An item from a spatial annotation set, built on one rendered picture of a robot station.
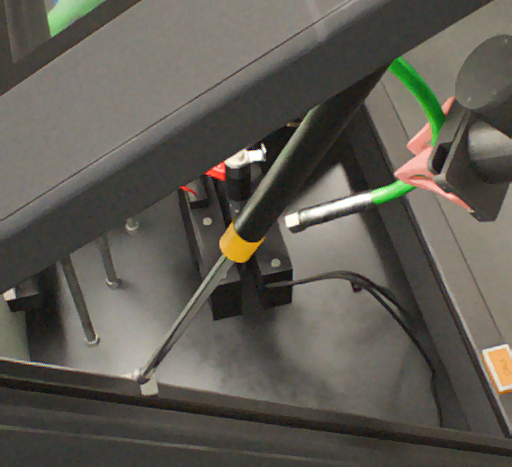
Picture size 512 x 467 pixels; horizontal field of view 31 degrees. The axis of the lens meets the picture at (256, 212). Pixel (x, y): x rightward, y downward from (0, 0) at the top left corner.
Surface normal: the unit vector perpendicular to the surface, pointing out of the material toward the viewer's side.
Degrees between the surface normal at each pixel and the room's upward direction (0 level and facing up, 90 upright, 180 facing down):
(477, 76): 50
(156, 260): 0
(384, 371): 0
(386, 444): 43
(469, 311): 0
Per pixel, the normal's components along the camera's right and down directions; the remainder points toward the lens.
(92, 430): 0.25, 0.78
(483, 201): 0.55, -0.07
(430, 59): -0.02, -0.59
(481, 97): -0.78, -0.40
